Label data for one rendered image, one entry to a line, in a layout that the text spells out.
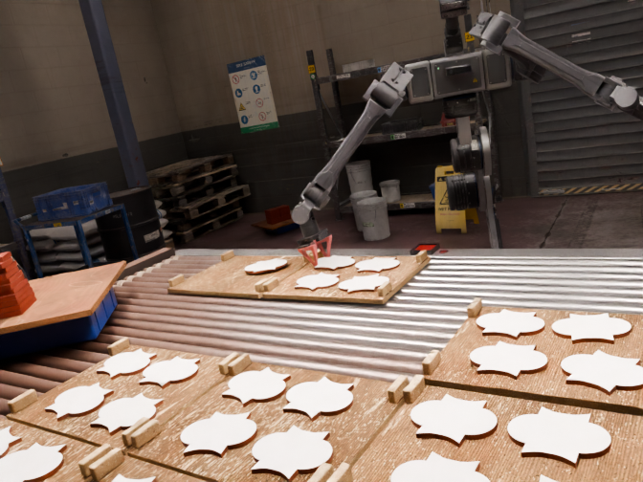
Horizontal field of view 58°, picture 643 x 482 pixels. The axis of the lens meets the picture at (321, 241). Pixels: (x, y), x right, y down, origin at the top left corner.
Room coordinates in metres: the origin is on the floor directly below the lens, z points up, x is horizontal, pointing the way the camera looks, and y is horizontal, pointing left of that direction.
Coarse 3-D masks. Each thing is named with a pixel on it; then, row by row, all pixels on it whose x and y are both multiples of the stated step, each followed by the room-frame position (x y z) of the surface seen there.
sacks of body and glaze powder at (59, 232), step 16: (160, 208) 6.62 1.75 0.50; (96, 224) 5.82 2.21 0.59; (32, 240) 6.01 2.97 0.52; (48, 240) 5.86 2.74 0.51; (64, 240) 5.70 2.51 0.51; (96, 240) 5.79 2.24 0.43; (48, 256) 5.88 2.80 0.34; (64, 256) 5.73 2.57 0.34; (80, 256) 5.62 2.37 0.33; (96, 256) 5.84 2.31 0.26; (48, 272) 5.91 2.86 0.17; (64, 272) 5.89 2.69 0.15
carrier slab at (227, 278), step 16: (240, 256) 2.16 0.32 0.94; (256, 256) 2.11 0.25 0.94; (272, 256) 2.07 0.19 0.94; (288, 256) 2.03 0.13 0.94; (208, 272) 2.03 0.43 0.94; (224, 272) 1.99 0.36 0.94; (240, 272) 1.95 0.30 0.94; (272, 272) 1.88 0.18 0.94; (288, 272) 1.85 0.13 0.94; (176, 288) 1.90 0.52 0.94; (192, 288) 1.86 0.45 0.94; (208, 288) 1.83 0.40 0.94; (224, 288) 1.80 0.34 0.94; (240, 288) 1.77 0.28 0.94
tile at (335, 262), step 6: (324, 258) 1.87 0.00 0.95; (330, 258) 1.86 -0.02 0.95; (336, 258) 1.85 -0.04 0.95; (342, 258) 1.85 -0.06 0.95; (348, 258) 1.84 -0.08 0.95; (318, 264) 1.82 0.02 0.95; (324, 264) 1.81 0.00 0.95; (330, 264) 1.80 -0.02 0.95; (336, 264) 1.79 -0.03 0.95; (342, 264) 1.79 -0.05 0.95; (348, 264) 1.78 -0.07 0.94
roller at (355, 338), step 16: (144, 320) 1.71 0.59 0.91; (160, 320) 1.67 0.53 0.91; (176, 320) 1.63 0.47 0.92; (192, 320) 1.60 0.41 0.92; (208, 320) 1.57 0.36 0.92; (288, 336) 1.39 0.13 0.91; (304, 336) 1.36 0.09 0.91; (320, 336) 1.34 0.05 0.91; (336, 336) 1.31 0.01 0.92; (352, 336) 1.29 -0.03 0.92; (368, 336) 1.27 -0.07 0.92; (384, 336) 1.25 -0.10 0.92
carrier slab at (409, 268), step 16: (368, 256) 1.85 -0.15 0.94; (384, 256) 1.82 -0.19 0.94; (400, 256) 1.78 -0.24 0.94; (304, 272) 1.81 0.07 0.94; (320, 272) 1.78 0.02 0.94; (336, 272) 1.75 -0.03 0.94; (352, 272) 1.72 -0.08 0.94; (384, 272) 1.66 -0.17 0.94; (400, 272) 1.64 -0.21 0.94; (416, 272) 1.64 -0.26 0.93; (288, 288) 1.68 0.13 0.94; (336, 288) 1.60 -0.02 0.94; (400, 288) 1.54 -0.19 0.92
